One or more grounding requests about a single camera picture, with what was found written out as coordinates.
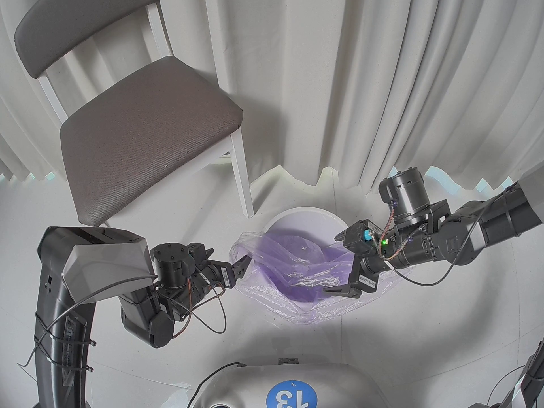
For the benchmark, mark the purple plastic bag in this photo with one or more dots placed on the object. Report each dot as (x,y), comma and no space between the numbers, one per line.
(306,270)

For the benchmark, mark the grey padded white chair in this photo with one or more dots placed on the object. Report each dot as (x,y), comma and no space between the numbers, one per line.
(144,134)

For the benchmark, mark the white trash bin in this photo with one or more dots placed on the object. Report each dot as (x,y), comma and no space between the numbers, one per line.
(297,217)

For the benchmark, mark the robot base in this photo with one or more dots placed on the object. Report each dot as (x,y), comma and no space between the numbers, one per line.
(289,380)

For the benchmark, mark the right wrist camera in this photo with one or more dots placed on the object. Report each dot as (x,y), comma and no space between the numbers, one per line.
(359,236)

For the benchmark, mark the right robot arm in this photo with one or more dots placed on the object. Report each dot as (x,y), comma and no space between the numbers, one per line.
(459,236)

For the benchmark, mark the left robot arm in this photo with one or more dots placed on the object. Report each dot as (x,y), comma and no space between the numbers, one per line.
(106,261)

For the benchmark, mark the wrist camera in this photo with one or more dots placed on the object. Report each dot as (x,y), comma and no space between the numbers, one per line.
(199,254)
(359,236)

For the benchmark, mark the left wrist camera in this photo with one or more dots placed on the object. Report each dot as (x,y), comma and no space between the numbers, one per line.
(199,254)

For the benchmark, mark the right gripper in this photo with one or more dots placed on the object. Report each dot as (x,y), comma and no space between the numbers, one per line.
(391,255)

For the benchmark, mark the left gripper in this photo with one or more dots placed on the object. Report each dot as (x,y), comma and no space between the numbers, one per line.
(216,276)

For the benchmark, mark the white curtain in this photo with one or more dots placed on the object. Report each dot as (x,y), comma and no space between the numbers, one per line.
(382,79)

